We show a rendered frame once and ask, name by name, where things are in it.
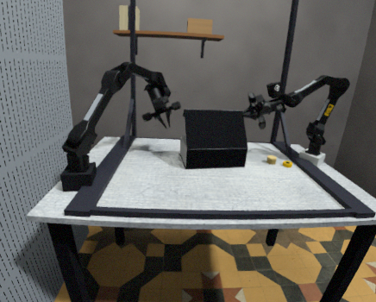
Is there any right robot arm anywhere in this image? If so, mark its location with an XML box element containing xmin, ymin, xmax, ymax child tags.
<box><xmin>62</xmin><ymin>62</ymin><xmax>171</xmax><ymax>173</ymax></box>

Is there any yellow roll of tape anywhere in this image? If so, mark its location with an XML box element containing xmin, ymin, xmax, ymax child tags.
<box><xmin>283</xmin><ymin>160</ymin><xmax>292</xmax><ymax>167</ymax></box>

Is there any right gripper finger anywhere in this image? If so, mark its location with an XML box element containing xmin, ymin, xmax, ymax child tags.
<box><xmin>166</xmin><ymin>111</ymin><xmax>172</xmax><ymax>128</ymax></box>
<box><xmin>155</xmin><ymin>115</ymin><xmax>167</xmax><ymax>129</ymax></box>

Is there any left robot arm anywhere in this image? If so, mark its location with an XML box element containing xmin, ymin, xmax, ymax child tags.
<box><xmin>255</xmin><ymin>75</ymin><xmax>350</xmax><ymax>156</ymax></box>

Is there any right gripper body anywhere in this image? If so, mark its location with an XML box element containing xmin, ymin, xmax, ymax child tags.
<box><xmin>142</xmin><ymin>96</ymin><xmax>181</xmax><ymax>122</ymax></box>

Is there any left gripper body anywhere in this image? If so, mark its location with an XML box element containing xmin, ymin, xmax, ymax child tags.
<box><xmin>248</xmin><ymin>92</ymin><xmax>273</xmax><ymax>129</ymax></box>

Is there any tan round tin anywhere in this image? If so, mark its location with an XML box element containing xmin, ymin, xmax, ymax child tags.
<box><xmin>266</xmin><ymin>155</ymin><xmax>277</xmax><ymax>165</ymax></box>

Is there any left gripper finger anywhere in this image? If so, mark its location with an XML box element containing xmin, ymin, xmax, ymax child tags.
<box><xmin>243</xmin><ymin>110</ymin><xmax>256</xmax><ymax>121</ymax></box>
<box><xmin>243</xmin><ymin>103</ymin><xmax>253</xmax><ymax>113</ymax></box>

